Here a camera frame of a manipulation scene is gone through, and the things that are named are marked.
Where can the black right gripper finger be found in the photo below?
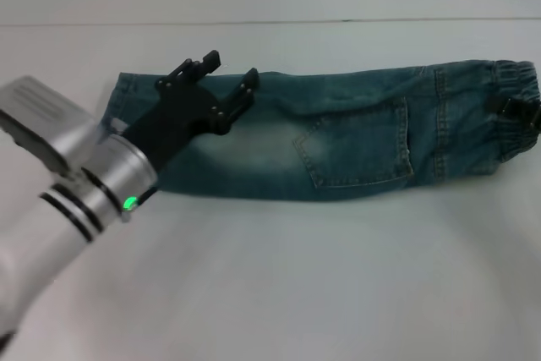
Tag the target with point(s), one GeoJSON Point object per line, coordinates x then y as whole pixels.
{"type": "Point", "coordinates": [524, 113]}

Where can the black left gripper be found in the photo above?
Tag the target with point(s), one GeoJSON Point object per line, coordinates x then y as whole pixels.
{"type": "Point", "coordinates": [173, 116]}

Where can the blue denim shorts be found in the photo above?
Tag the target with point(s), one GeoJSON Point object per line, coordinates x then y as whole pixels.
{"type": "Point", "coordinates": [359, 145]}

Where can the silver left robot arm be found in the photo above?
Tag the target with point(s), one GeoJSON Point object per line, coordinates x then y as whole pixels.
{"type": "Point", "coordinates": [114, 175]}

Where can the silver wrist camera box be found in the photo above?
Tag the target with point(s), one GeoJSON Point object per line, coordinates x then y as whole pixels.
{"type": "Point", "coordinates": [34, 111]}

